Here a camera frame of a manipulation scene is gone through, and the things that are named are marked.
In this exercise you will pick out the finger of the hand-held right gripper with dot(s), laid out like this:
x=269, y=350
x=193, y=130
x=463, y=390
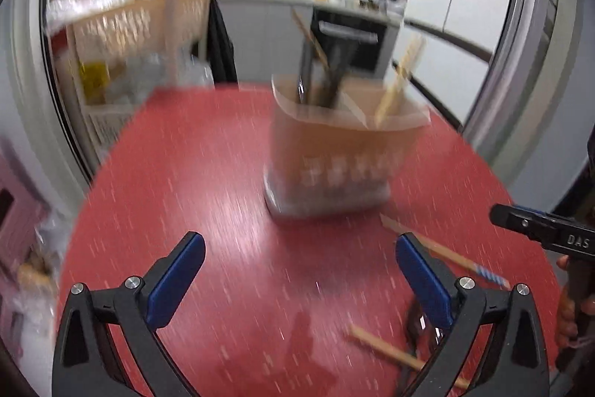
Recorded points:
x=518, y=220

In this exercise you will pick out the crumpled plastic bag on floor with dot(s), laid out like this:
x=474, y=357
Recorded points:
x=39, y=276

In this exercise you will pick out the yellow oil bottle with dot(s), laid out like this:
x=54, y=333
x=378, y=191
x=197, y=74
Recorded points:
x=94, y=80

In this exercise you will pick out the blue patterned wooden chopstick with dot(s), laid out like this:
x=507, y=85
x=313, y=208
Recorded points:
x=460, y=260

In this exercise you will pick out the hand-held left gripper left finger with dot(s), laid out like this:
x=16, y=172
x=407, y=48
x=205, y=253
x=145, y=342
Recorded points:
x=174, y=280

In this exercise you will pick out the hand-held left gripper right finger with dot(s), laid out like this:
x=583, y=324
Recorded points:
x=425, y=280

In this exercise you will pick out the black hanging cloth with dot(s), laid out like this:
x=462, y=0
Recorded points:
x=221, y=43

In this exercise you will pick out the beige plastic utensil holder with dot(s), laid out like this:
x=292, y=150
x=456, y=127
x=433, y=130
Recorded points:
x=334, y=160

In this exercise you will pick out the grey lower kitchen cabinet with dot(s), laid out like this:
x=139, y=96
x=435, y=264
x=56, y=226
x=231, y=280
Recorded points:
x=265, y=39

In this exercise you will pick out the black built-in oven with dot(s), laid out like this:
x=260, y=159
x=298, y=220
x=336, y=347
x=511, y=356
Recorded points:
x=353, y=39

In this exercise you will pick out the cream plastic basket cart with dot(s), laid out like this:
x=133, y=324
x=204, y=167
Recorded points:
x=135, y=25

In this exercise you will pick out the plain wooden chopstick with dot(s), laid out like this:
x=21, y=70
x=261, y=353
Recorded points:
x=395, y=85
x=311, y=41
x=390, y=350
x=411, y=62

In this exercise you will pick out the person's right hand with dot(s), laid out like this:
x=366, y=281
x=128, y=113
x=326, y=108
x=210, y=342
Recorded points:
x=566, y=313

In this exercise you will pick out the grey door frame post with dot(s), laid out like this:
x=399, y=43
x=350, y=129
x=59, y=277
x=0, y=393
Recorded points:
x=51, y=67
x=520, y=53

